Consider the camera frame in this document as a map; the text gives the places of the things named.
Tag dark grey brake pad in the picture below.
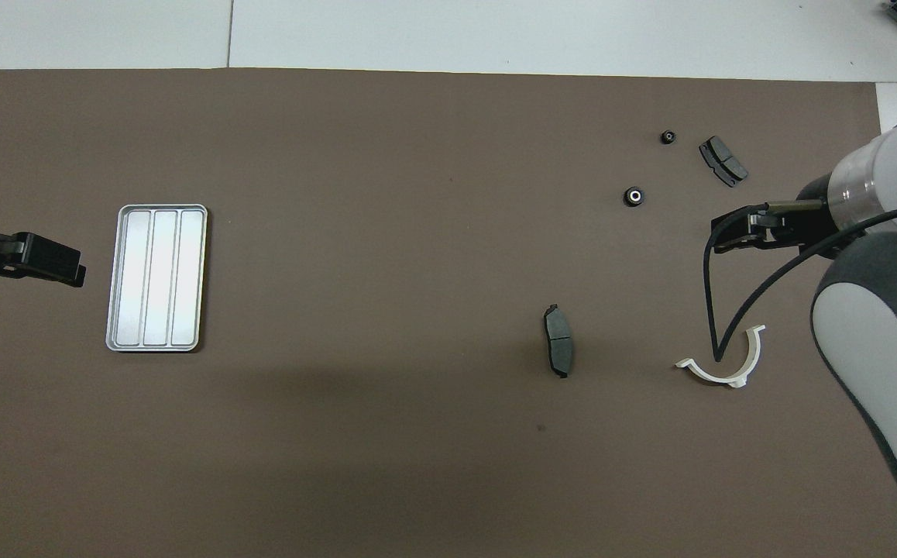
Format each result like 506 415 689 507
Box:
543 303 576 380

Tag silver metal ribbed tray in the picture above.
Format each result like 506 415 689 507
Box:
105 204 208 353

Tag brown table mat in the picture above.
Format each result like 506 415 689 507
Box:
0 68 897 558

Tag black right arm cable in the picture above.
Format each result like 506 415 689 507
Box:
702 199 897 364

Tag white semicircular plastic bracket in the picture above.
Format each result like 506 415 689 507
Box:
674 324 768 389

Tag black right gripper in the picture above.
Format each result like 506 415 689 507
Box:
712 174 846 260

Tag dark grey stacked brake pads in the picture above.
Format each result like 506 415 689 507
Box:
698 136 750 189

